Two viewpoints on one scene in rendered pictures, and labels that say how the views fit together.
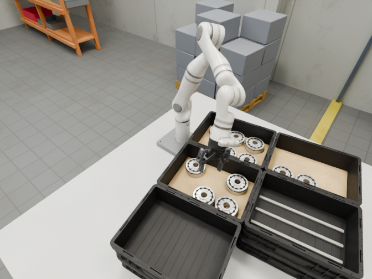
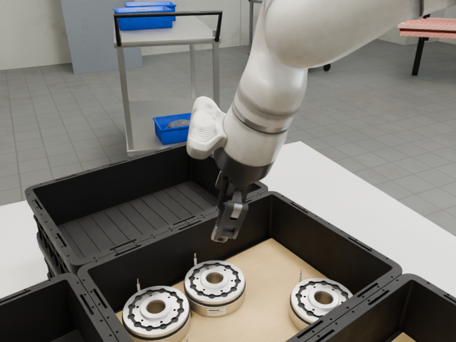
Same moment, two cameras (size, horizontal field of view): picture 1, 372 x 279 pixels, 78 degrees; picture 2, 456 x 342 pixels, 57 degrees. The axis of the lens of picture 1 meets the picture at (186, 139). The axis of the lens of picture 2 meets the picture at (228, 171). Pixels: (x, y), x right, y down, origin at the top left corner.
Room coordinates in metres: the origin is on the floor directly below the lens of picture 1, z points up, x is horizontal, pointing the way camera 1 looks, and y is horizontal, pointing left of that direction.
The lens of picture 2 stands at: (0.82, -0.56, 1.35)
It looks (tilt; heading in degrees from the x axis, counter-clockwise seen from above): 28 degrees down; 115
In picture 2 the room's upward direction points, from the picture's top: straight up
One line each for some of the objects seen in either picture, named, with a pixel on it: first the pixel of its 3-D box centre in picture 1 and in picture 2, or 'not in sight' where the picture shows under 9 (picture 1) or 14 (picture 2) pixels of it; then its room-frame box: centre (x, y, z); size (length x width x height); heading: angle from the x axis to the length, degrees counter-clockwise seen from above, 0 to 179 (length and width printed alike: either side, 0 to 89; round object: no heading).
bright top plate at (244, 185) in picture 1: (237, 182); not in sight; (0.64, -0.24, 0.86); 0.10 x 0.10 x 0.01
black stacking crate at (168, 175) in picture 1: (209, 184); (239, 300); (0.63, -0.11, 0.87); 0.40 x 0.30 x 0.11; 62
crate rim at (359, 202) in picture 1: (313, 164); not in sight; (0.71, -0.61, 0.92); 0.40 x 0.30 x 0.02; 62
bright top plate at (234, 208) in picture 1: (226, 206); (156, 309); (0.52, -0.18, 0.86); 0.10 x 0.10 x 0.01
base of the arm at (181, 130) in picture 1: (182, 129); not in sight; (1.08, 0.02, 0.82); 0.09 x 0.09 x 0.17; 45
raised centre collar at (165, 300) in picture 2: (226, 205); (155, 307); (0.52, -0.18, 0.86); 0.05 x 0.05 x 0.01
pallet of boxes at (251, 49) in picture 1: (223, 57); not in sight; (2.78, -0.47, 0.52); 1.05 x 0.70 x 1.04; 45
